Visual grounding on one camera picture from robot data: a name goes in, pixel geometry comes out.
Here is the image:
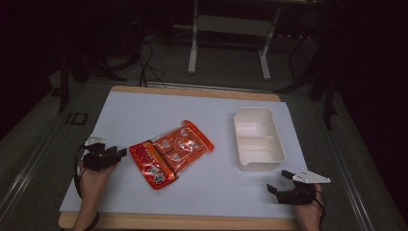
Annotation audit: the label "person's right hand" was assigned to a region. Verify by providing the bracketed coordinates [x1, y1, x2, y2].
[294, 184, 323, 231]

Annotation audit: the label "orange snack bag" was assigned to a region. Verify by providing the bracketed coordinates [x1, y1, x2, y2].
[128, 119, 216, 191]

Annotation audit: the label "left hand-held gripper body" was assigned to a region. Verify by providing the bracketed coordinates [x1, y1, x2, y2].
[82, 135, 117, 172]

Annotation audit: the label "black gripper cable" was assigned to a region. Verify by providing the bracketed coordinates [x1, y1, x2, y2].
[73, 144, 87, 200]
[315, 190, 327, 223]

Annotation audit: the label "black metal stand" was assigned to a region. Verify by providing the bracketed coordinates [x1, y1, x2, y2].
[274, 32, 340, 132]
[57, 47, 129, 114]

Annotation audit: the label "black floor cables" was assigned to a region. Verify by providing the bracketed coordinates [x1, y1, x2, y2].
[138, 40, 168, 89]

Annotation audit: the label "white plastic container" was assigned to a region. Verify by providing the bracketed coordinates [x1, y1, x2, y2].
[233, 106, 287, 172]

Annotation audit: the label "person's left hand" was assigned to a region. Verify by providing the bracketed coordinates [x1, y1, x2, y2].
[78, 161, 118, 200]

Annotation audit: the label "white metal desk frame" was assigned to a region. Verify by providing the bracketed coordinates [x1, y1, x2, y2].
[187, 0, 284, 82]

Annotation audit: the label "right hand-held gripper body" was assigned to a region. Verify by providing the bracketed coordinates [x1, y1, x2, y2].
[275, 168, 332, 206]

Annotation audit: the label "white table mat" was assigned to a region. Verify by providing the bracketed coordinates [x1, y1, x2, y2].
[59, 90, 310, 220]

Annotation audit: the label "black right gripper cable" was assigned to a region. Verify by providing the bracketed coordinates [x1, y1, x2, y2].
[315, 190, 327, 223]

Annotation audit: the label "black floor bracket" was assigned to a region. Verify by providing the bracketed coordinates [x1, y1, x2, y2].
[64, 112, 89, 126]

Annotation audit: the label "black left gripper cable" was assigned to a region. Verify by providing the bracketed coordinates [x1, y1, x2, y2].
[73, 144, 87, 200]

